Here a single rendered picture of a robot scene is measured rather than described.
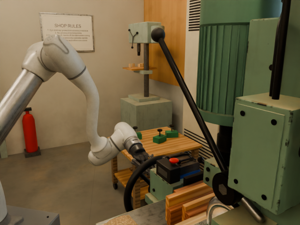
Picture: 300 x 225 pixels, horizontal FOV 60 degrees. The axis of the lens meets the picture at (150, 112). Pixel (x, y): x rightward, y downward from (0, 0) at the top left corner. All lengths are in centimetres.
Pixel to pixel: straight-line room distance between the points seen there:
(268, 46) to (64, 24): 317
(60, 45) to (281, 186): 96
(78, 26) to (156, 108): 146
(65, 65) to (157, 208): 68
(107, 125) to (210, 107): 331
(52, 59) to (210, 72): 74
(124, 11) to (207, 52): 323
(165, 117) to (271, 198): 271
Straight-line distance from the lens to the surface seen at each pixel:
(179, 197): 75
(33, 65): 126
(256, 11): 58
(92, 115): 130
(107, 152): 142
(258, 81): 53
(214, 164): 71
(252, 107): 39
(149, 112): 294
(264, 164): 40
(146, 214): 80
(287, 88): 45
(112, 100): 379
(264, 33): 53
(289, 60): 45
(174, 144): 226
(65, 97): 361
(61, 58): 115
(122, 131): 143
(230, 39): 57
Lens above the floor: 138
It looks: 15 degrees down
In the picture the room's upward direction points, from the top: straight up
